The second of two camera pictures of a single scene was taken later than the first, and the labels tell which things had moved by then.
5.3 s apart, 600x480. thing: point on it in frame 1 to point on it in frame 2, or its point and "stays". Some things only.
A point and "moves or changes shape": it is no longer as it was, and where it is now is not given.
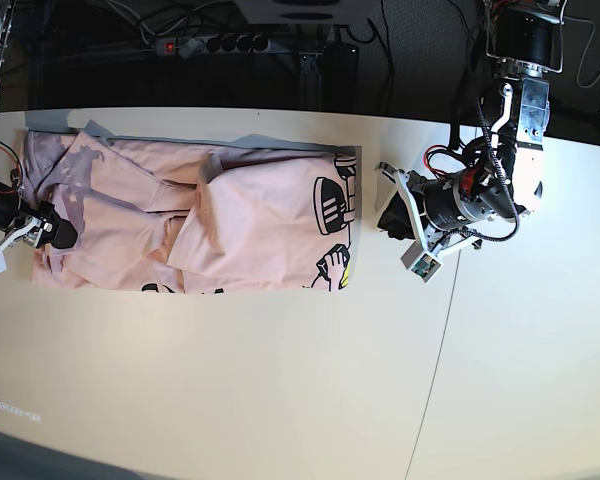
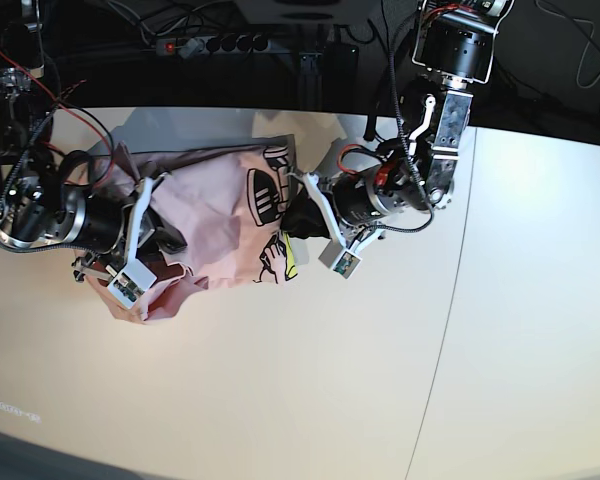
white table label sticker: (9, 407) stays
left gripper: (4, 214) to (92, 219)
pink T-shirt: (161, 214) moves or changes shape
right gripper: (451, 201) to (356, 198)
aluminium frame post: (310, 81) stays
